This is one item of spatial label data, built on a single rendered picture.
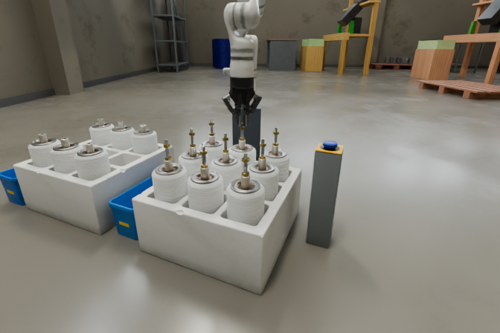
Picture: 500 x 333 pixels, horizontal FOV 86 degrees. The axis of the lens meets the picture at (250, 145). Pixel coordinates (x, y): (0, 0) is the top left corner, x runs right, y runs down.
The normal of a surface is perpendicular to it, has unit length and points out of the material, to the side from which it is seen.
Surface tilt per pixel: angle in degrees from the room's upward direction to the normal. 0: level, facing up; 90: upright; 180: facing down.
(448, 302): 0
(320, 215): 90
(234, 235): 90
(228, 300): 0
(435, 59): 90
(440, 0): 90
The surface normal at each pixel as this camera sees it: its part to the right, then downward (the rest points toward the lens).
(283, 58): 0.00, 0.35
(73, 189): -0.39, 0.32
